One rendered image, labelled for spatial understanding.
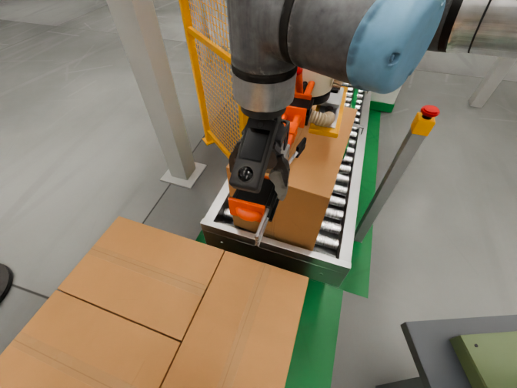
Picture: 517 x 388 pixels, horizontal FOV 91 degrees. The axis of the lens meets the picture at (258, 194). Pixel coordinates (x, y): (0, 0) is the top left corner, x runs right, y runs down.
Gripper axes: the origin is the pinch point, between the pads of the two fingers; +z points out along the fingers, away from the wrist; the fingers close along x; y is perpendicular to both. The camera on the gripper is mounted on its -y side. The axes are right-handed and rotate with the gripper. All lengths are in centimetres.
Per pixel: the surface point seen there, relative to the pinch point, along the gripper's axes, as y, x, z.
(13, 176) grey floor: 45, 244, 123
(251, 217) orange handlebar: -6.2, -0.8, -0.3
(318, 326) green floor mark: 14, -33, 122
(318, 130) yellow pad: 42.5, -6.6, 12.0
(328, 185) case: 33.6, -14.6, 27.3
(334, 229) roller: 45, -24, 68
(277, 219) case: 29, 1, 49
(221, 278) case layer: 4, 18, 68
